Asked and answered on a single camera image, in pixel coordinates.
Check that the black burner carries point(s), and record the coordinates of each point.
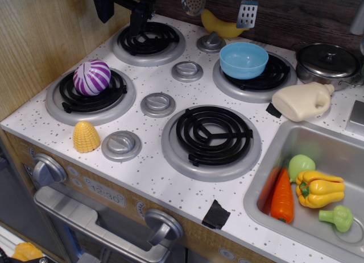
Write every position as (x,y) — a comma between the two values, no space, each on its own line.
(278,74)
(157,44)
(211,143)
(69,106)

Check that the yellow toy banana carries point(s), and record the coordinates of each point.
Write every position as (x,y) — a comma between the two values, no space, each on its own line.
(223,29)

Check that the grey stove knob upper middle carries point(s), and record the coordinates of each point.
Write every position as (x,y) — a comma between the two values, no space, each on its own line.
(187,71)

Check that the grey oven dial right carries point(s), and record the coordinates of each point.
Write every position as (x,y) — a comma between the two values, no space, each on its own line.
(162,226)

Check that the grey oven dial left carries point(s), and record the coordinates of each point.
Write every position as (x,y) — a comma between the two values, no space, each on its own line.
(47,170)

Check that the grey stove knob centre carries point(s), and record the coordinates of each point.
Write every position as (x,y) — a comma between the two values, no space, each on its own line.
(158,105)

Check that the light green toy pear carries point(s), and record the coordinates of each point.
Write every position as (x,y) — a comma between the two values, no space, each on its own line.
(298,164)

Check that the metal perforated ladle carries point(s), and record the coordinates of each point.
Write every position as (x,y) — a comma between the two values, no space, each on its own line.
(193,7)

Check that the purple striped toy onion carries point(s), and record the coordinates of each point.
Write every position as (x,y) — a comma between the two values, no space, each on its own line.
(92,77)

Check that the green toy broccoli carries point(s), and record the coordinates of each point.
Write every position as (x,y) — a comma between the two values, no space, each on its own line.
(340,216)

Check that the grey stove knob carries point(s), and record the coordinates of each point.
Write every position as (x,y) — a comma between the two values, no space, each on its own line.
(187,71)
(121,146)
(211,43)
(158,105)

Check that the light blue plastic bowl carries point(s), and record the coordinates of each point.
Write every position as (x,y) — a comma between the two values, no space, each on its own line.
(242,60)

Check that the back left black burner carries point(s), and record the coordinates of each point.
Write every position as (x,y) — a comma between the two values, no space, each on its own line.
(157,44)

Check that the metal slotted spatula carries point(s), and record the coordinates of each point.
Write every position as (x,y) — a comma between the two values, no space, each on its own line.
(247,14)

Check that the grey stove knob front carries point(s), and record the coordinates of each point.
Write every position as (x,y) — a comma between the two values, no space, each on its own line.
(121,146)

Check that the grey oven dial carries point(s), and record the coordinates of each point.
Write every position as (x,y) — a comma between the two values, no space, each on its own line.
(162,226)
(47,170)

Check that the front right black burner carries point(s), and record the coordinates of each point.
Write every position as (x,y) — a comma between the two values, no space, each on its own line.
(211,143)

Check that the front left black burner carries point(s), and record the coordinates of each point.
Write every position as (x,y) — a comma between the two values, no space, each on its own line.
(69,106)

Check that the black tape patch by jug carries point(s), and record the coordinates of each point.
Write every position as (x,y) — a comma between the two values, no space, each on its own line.
(273,111)

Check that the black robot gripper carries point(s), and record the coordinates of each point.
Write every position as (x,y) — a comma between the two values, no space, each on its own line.
(141,11)

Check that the back right black burner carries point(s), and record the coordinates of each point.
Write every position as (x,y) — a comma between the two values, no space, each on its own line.
(278,74)

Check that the yellow toy bell pepper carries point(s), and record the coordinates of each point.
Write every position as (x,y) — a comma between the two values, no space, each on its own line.
(316,189)

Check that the grey oven door handle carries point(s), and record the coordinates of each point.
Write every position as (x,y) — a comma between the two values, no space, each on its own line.
(90,239)

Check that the steel pot with lid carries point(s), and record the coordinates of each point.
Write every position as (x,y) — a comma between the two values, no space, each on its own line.
(327,64)

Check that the stainless steel sink basin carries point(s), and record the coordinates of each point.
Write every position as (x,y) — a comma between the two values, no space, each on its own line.
(334,154)

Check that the black tape patch front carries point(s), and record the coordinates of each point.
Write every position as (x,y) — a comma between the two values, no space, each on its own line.
(216,217)

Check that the yellow object bottom left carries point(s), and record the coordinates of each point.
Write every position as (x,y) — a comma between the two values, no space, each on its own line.
(26,251)

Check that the orange toy carrot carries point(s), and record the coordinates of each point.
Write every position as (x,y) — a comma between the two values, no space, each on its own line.
(282,204)

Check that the yellow toy corn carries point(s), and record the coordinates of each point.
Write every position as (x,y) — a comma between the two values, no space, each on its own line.
(85,137)

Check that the cream toy jug bottle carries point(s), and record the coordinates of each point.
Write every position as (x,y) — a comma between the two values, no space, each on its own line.
(300,102)

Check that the grey stove knob rear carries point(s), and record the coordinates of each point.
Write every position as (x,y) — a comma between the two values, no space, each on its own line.
(211,43)

